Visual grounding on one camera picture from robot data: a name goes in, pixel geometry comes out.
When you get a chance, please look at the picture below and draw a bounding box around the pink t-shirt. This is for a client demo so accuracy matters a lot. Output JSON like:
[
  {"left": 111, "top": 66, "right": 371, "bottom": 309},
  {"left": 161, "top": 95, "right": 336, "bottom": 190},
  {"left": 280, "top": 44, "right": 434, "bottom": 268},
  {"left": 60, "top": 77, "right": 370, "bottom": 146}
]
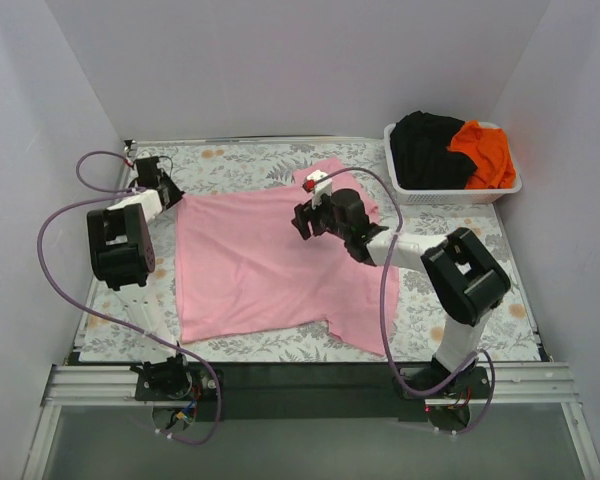
[{"left": 174, "top": 158, "right": 400, "bottom": 355}]

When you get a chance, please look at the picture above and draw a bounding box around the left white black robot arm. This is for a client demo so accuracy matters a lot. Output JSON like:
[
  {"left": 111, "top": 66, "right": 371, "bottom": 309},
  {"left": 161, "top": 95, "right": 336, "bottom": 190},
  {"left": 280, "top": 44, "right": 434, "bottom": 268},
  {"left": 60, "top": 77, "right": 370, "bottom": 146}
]
[{"left": 86, "top": 156, "right": 184, "bottom": 344}]

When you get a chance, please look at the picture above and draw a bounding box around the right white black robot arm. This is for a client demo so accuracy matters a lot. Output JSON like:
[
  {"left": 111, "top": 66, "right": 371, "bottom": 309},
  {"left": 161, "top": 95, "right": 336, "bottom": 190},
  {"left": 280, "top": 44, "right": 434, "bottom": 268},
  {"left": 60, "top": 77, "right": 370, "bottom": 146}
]
[{"left": 292, "top": 180, "right": 511, "bottom": 398}]

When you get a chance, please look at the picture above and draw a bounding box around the black t-shirt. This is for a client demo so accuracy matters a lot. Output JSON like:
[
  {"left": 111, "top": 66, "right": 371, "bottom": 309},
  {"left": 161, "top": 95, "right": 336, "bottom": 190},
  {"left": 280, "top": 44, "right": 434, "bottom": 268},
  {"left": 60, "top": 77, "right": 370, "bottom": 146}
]
[{"left": 389, "top": 111, "right": 477, "bottom": 190}]

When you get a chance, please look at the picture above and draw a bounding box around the white plastic laundry basket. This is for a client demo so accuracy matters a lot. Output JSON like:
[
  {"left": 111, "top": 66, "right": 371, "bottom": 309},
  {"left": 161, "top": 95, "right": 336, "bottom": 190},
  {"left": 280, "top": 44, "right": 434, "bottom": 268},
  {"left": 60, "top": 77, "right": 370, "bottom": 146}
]
[{"left": 383, "top": 123, "right": 523, "bottom": 205}]

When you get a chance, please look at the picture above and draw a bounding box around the orange t-shirt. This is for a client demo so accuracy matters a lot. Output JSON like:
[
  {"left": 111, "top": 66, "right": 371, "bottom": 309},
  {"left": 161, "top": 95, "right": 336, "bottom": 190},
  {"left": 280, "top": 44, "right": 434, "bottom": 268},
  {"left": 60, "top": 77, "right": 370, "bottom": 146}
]
[{"left": 448, "top": 120, "right": 517, "bottom": 190}]

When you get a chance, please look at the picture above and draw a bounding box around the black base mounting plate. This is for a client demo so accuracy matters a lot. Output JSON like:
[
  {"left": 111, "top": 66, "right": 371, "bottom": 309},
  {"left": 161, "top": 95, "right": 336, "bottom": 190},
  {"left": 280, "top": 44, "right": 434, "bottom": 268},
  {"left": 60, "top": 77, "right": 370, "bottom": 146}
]
[{"left": 130, "top": 359, "right": 490, "bottom": 429}]

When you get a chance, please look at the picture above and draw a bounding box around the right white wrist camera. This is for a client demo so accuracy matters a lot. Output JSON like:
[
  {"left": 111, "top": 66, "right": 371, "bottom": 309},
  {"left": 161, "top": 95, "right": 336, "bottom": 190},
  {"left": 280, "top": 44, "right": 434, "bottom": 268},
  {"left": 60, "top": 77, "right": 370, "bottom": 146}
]
[{"left": 302, "top": 170, "right": 332, "bottom": 210}]

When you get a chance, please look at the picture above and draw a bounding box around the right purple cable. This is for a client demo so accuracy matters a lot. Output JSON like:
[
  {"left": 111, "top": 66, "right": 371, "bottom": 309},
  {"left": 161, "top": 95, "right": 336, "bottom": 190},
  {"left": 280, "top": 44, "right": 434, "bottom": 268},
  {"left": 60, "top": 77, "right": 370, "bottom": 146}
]
[{"left": 324, "top": 167, "right": 496, "bottom": 436}]

